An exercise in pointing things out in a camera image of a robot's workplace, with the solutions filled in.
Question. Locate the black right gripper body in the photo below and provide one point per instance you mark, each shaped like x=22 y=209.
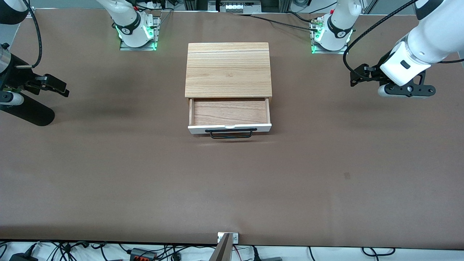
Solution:
x=15 y=73

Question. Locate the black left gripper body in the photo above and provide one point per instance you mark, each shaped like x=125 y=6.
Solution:
x=373 y=74

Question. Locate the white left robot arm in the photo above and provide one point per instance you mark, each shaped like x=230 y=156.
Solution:
x=435 y=32

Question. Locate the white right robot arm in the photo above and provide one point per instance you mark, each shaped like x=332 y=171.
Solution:
x=127 y=14

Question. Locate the black ribbed vase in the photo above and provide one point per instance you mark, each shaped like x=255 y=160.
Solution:
x=32 y=114

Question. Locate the light wooden cabinet box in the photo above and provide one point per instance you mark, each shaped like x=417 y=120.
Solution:
x=228 y=69

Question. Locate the white power strip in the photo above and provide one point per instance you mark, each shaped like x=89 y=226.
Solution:
x=232 y=6

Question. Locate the black power adapter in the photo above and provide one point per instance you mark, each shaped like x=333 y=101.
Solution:
x=23 y=258

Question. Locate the black and red connector block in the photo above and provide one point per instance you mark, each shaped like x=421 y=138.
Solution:
x=143 y=254

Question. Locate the black plug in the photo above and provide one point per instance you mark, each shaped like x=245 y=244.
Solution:
x=268 y=259

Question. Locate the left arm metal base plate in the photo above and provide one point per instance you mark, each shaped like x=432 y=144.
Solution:
x=326 y=52

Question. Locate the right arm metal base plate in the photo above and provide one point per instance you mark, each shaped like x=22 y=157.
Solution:
x=137 y=48

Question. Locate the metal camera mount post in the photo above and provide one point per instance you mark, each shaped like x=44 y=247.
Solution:
x=223 y=250

